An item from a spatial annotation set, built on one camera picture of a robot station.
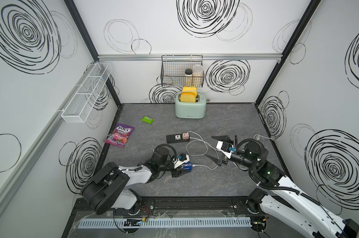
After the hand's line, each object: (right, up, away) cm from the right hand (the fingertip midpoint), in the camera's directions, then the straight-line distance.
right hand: (210, 145), depth 65 cm
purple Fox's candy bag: (-55, 0, +34) cm, 64 cm away
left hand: (-10, -14, +16) cm, 24 cm away
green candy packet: (-38, +10, +43) cm, 59 cm away
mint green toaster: (-7, +18, +43) cm, 47 cm away
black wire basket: (-19, +44, +32) cm, 58 cm away
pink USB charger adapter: (-11, 0, +28) cm, 30 cm away
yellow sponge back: (-10, +32, +36) cm, 49 cm away
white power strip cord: (+38, 0, +31) cm, 49 cm away
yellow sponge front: (-9, +26, +33) cm, 43 cm away
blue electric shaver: (-10, -14, +14) cm, 22 cm away
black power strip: (-17, -2, +31) cm, 35 cm away
